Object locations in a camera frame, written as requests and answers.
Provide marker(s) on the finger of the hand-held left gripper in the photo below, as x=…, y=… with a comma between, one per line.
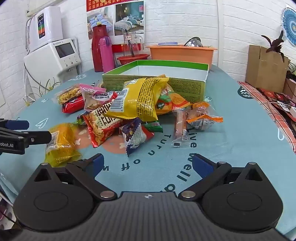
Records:
x=18, y=125
x=39, y=137

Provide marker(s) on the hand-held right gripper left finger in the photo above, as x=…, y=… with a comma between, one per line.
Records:
x=96, y=163

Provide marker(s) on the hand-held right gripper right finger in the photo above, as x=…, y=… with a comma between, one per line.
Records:
x=202, y=165

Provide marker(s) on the small yellow snack packet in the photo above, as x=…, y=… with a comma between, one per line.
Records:
x=62, y=146

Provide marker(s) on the red striped peanut snack packet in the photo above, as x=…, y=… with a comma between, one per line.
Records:
x=101, y=127

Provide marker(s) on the clear sausage packet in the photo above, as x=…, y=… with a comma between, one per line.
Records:
x=180, y=129

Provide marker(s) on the red checker-edged snack packet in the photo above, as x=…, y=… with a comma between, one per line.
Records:
x=71, y=105

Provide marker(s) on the dark blue zigzag-edged packet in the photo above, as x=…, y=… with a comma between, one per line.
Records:
x=134, y=136

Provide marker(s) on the orange-edged clear snack packet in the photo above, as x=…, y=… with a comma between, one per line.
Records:
x=201, y=115

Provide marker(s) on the clear noodle snack packet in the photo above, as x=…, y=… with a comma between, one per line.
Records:
x=67, y=93

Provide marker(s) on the green snack packet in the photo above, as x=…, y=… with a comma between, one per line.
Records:
x=153, y=126

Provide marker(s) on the pink snack packet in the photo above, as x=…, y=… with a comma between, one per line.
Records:
x=92, y=97

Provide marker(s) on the orange fruit-print snack packet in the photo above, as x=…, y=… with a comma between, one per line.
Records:
x=173, y=102

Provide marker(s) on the green cardboard box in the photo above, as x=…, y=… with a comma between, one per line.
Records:
x=185, y=89

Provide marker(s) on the large yellow snack bag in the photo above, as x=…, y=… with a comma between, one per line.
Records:
x=143, y=99

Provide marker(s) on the blue printed tablecloth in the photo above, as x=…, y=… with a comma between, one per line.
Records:
x=231, y=143

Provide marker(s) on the green plant stems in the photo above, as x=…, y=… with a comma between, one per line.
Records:
x=41, y=90

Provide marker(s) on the white machine with screen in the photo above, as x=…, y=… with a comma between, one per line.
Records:
x=46, y=60

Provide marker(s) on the red plaid cloth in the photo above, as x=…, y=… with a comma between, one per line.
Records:
x=261, y=97

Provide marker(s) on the red thermos jug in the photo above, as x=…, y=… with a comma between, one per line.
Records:
x=97, y=51

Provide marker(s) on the pink bottle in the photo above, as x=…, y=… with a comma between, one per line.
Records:
x=106, y=58

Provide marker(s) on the red plastic basin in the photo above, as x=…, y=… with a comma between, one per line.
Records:
x=129, y=60

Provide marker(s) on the orange plastic basin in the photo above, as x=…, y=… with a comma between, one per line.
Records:
x=180, y=55

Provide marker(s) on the large cardboard box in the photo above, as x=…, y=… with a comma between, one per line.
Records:
x=261, y=69

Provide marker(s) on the small cardboard box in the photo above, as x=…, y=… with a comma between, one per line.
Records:
x=290, y=90

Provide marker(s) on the glass pitcher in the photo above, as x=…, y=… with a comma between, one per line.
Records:
x=133, y=46

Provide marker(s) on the metal bowl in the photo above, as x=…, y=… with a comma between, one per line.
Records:
x=193, y=42

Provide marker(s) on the blue plate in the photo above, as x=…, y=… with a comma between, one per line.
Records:
x=167, y=43

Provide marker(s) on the purple-leaved plant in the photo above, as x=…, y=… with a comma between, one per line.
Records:
x=276, y=45

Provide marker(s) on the white wall water purifier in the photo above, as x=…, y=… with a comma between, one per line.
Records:
x=49, y=27

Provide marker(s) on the wall poster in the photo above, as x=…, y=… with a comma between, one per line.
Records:
x=129, y=20

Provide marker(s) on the blue round wall decoration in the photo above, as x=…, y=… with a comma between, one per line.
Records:
x=290, y=25

